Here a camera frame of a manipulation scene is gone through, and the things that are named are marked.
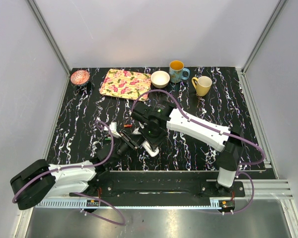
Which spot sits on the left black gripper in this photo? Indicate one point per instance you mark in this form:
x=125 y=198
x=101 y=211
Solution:
x=132 y=145

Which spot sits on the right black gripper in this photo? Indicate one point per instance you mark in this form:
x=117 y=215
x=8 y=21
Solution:
x=153 y=142

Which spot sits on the white remote control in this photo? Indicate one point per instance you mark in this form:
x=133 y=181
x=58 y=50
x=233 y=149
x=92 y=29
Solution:
x=148 y=148

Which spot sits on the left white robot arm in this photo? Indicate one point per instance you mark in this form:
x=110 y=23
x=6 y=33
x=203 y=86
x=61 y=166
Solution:
x=41 y=180

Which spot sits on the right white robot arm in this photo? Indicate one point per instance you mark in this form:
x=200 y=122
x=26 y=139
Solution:
x=220 y=138

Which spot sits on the cream ceramic bowl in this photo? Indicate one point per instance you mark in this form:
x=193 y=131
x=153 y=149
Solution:
x=160 y=79

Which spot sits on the floral rectangular tray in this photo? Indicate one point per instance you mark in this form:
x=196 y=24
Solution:
x=125 y=84

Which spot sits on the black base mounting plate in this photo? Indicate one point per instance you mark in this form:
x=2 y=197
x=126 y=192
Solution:
x=145 y=189

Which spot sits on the blue butterfly mug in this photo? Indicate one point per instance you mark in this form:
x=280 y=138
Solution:
x=178 y=72

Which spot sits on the yellow mug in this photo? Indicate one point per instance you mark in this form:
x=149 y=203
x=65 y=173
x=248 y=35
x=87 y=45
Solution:
x=202 y=85

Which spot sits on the red patterned small bowl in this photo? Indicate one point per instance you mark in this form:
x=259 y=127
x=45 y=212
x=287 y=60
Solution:
x=80 y=77

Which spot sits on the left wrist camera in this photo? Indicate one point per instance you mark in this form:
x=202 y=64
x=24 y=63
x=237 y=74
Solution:
x=113 y=129

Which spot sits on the right aluminium frame post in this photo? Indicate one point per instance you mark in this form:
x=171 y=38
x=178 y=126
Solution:
x=266 y=30

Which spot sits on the aluminium frame post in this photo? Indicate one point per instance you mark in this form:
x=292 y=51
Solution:
x=48 y=34
x=266 y=30

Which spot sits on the left aluminium frame post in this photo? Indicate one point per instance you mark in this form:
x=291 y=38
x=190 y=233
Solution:
x=48 y=34

